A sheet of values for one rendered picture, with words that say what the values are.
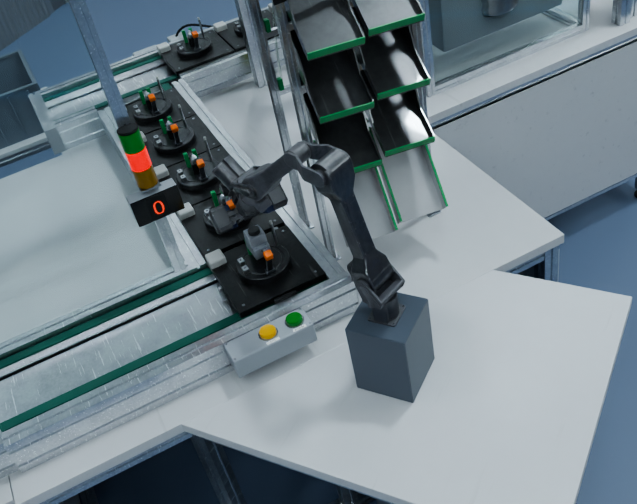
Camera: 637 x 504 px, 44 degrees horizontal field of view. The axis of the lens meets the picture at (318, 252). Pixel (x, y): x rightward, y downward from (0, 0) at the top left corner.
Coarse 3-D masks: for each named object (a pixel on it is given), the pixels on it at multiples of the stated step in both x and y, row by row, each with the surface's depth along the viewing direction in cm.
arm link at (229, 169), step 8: (224, 160) 176; (232, 160) 177; (216, 168) 178; (224, 168) 177; (232, 168) 176; (240, 168) 177; (256, 168) 178; (216, 176) 179; (224, 176) 177; (232, 176) 177; (240, 176) 176; (224, 184) 179; (232, 184) 175; (240, 184) 172; (240, 192) 173; (248, 192) 171
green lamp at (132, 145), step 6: (138, 132) 180; (120, 138) 179; (126, 138) 179; (132, 138) 179; (138, 138) 180; (126, 144) 180; (132, 144) 180; (138, 144) 181; (144, 144) 183; (126, 150) 181; (132, 150) 181; (138, 150) 181
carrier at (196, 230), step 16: (192, 208) 226; (208, 208) 224; (192, 224) 223; (208, 224) 219; (240, 224) 217; (256, 224) 218; (192, 240) 220; (208, 240) 217; (224, 240) 215; (240, 240) 214
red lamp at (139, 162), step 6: (144, 150) 183; (126, 156) 183; (132, 156) 182; (138, 156) 182; (144, 156) 183; (132, 162) 183; (138, 162) 183; (144, 162) 184; (150, 162) 186; (132, 168) 185; (138, 168) 184; (144, 168) 184
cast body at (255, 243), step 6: (252, 228) 197; (258, 228) 196; (246, 234) 197; (252, 234) 196; (258, 234) 196; (264, 234) 196; (246, 240) 199; (252, 240) 196; (258, 240) 197; (264, 240) 197; (252, 246) 197; (258, 246) 197; (264, 246) 197; (252, 252) 198; (258, 252) 197; (258, 258) 198
